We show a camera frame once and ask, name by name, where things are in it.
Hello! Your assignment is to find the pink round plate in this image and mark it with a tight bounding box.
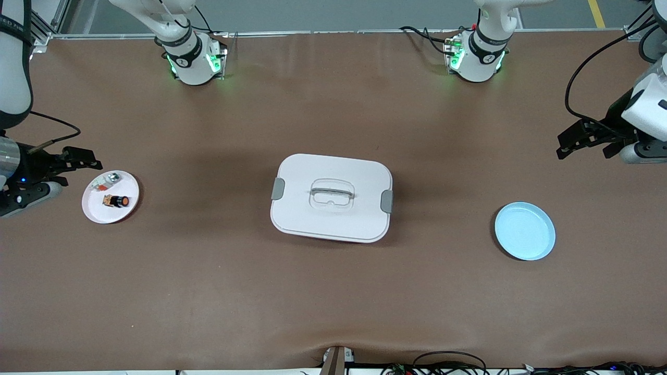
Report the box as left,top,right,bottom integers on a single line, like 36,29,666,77
82,170,140,224

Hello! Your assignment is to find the light blue round plate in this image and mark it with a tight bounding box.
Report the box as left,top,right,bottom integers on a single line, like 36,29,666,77
494,202,556,261

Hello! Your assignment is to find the brown table mat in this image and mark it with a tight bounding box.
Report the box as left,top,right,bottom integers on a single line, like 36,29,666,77
0,30,667,373

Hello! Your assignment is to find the white lidded pink container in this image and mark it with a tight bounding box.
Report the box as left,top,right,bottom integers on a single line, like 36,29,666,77
270,154,394,244

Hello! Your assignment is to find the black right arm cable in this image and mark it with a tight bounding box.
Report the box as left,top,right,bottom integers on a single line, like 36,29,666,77
29,110,82,154

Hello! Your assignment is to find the white green orange switch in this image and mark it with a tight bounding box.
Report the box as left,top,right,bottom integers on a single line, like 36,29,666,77
91,173,122,192

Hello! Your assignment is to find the black base cable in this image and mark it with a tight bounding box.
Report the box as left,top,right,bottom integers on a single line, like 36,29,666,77
399,25,459,55

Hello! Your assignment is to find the black cable bundle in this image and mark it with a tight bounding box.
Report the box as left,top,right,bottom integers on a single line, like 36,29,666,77
521,361,667,375

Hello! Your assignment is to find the black looped cable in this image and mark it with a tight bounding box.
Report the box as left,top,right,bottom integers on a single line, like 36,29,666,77
412,351,489,375

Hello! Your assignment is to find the aluminium table rail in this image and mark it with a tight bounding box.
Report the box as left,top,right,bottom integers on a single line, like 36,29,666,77
50,29,626,40

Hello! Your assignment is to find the brown bracket with white tag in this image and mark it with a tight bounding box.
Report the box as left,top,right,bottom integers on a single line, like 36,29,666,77
320,346,356,375

